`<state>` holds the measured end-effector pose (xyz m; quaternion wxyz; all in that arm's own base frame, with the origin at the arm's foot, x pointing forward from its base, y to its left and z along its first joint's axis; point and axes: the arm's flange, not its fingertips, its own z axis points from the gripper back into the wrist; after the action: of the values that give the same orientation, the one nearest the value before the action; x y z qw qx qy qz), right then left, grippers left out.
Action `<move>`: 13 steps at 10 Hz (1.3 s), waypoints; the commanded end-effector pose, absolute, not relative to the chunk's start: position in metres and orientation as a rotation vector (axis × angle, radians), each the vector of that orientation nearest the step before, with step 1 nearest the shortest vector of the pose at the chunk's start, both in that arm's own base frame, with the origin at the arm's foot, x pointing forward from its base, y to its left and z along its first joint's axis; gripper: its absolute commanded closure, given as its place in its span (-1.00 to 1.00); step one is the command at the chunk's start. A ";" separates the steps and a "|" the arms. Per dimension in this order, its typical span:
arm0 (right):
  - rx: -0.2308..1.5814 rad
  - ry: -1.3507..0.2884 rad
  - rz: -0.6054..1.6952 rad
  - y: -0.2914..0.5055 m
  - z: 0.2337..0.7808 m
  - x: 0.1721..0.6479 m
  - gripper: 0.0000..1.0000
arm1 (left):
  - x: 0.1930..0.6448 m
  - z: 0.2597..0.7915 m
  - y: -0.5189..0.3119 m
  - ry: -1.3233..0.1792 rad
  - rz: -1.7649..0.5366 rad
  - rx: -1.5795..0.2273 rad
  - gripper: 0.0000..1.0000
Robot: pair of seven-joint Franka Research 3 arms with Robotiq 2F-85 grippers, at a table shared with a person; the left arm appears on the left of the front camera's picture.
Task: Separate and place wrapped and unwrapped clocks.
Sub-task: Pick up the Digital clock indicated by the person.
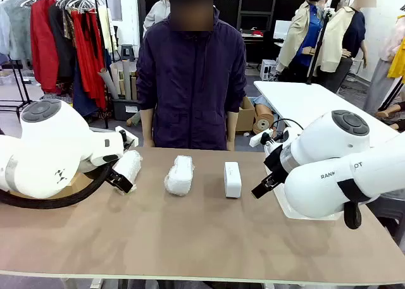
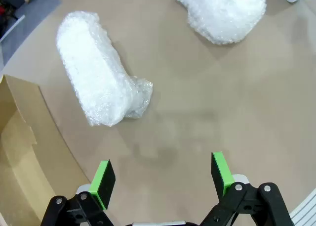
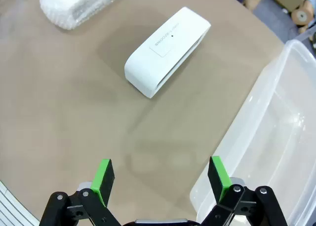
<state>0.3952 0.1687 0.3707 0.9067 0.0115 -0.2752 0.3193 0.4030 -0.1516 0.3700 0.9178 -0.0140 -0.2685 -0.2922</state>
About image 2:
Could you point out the brown cardboard box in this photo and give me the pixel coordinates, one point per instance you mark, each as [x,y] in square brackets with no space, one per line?
[17,161]

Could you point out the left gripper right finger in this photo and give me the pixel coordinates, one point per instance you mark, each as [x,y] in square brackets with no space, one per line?
[222,176]

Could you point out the bubble-wrapped white clock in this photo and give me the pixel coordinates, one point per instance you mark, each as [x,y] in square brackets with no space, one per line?
[222,13]
[91,67]

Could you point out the white floor bar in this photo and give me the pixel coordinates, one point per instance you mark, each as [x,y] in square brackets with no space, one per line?
[11,29]

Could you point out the white ribbed floor platform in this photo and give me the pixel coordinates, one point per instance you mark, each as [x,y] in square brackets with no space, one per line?
[304,208]

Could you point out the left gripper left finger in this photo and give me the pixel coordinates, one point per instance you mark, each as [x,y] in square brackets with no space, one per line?
[102,184]

